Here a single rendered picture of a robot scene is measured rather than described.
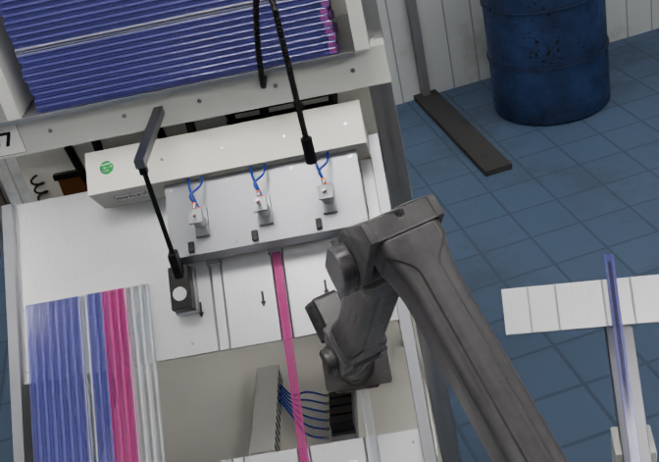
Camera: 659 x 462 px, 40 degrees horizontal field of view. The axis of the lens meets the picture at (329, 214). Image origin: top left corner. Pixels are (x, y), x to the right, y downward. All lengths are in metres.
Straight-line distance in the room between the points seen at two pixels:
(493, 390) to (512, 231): 2.77
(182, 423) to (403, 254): 1.28
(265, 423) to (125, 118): 0.68
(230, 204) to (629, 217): 2.23
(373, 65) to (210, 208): 0.37
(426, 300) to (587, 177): 3.07
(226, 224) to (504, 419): 0.88
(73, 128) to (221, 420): 0.73
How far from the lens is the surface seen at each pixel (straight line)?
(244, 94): 1.56
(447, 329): 0.79
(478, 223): 3.61
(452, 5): 4.68
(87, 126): 1.62
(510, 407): 0.78
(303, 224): 1.53
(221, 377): 2.11
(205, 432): 1.99
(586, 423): 2.72
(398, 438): 1.52
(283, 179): 1.56
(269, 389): 1.96
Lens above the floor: 1.89
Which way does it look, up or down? 29 degrees down
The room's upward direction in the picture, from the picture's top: 13 degrees counter-clockwise
